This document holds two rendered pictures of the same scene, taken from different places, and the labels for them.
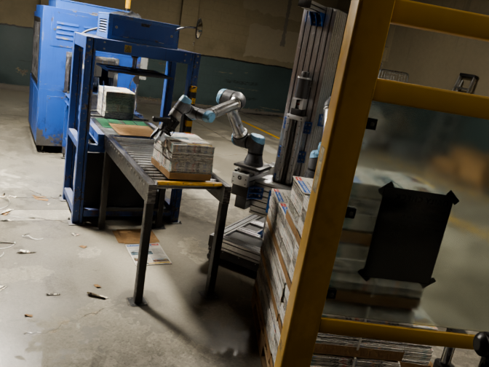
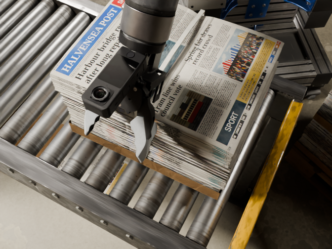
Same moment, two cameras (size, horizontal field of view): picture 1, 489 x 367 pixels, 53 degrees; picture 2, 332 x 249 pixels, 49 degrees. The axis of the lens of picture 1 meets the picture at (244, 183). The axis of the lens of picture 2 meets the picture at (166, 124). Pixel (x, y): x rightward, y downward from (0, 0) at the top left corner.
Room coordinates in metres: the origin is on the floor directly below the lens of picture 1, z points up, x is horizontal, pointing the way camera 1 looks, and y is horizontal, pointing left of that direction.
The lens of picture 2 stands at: (2.80, 0.71, 1.57)
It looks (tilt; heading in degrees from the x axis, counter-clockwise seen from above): 60 degrees down; 325
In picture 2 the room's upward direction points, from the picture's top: 2 degrees clockwise
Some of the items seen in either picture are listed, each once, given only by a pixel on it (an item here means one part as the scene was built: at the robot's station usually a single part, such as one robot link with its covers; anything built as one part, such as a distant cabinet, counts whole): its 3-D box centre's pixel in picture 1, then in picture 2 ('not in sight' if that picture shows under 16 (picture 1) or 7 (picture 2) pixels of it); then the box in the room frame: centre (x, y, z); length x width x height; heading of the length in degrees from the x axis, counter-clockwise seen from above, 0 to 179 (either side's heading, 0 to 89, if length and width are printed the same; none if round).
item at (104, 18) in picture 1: (137, 30); not in sight; (4.41, 1.13, 1.65); 0.60 x 0.45 x 0.20; 119
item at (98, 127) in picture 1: (126, 132); not in sight; (4.41, 1.13, 0.75); 0.70 x 0.65 x 0.10; 29
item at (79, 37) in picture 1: (136, 48); not in sight; (4.41, 1.13, 1.50); 0.94 x 0.68 x 0.10; 119
